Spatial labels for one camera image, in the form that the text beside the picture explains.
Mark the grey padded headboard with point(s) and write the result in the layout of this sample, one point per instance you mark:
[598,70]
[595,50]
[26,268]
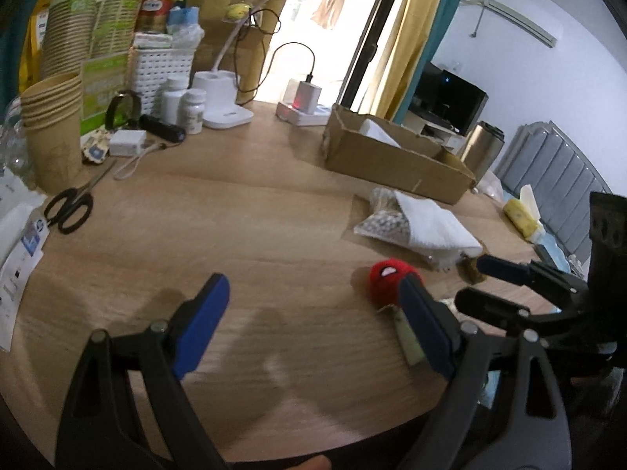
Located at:
[553,176]

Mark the white power adapter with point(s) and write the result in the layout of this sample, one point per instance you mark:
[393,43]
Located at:
[127,142]

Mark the stack of brown paper cups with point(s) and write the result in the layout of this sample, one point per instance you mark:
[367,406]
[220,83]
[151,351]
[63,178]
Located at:
[54,142]

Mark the blue face mask pack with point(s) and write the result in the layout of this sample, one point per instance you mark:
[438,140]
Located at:
[553,254]

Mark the yellow snack bag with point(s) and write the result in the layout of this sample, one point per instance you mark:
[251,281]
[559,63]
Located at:
[32,44]

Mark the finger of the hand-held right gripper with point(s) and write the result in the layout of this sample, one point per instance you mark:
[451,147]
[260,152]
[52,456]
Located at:
[490,306]
[504,267]

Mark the brown cardboard cartons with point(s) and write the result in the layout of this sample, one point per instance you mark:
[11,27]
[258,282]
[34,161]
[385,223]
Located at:
[210,34]

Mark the clear plastic bottle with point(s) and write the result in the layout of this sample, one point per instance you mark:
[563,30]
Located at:
[12,147]

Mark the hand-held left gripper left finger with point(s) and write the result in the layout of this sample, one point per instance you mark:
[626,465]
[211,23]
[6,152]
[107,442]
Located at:
[205,323]

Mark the white air conditioner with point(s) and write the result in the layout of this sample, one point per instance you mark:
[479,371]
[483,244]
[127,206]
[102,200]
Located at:
[521,14]

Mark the cardboard box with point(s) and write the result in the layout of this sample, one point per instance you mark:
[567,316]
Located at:
[387,164]

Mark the round patterned sticker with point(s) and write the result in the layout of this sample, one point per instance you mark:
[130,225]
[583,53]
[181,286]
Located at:
[95,149]

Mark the red and gold tin can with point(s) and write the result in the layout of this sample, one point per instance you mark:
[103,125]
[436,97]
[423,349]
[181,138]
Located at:
[154,10]

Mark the yellow sponge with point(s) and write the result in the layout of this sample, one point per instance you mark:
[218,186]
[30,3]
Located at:
[521,218]

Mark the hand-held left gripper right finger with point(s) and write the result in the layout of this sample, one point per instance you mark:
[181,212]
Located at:
[426,323]

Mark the bagged sleeve of paper cups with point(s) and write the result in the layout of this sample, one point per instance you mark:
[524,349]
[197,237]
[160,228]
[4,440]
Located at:
[66,39]

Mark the white power strip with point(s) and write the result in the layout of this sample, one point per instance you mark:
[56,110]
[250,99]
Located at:
[303,117]

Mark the black television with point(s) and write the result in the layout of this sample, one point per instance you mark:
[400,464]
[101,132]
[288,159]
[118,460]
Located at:
[448,98]

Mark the white perforated basket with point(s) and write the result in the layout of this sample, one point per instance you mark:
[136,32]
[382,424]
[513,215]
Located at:
[156,76]

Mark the bag of cotton swabs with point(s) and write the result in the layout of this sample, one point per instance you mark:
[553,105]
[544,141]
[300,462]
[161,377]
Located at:
[384,218]

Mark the red spider plush ball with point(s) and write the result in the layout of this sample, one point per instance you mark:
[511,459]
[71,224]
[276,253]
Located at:
[387,279]

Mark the tall white pill bottle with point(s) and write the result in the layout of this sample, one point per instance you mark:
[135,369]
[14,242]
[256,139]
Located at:
[174,100]

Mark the white plastic packing bag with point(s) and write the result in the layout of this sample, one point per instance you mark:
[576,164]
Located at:
[378,132]

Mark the white paper sheets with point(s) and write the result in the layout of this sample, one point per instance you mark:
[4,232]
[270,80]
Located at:
[17,254]

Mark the black scissors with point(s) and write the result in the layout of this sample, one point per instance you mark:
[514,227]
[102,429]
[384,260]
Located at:
[68,208]

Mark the clear plastic bag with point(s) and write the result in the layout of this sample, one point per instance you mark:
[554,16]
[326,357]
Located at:
[490,186]

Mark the small yellow toy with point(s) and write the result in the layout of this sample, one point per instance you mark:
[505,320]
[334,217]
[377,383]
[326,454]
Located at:
[237,11]

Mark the green packaging bag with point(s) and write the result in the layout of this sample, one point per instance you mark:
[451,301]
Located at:
[112,34]

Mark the brown plush toy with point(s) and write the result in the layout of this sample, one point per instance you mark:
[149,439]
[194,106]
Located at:
[472,269]

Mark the white television stand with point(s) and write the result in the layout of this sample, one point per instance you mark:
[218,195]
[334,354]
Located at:
[433,129]

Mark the white towel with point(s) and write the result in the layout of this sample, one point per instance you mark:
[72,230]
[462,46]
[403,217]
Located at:
[436,227]

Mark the black flashlight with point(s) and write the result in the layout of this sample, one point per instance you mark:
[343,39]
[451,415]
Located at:
[161,128]

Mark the white desk lamp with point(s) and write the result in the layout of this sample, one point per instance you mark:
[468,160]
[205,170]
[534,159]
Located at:
[220,103]

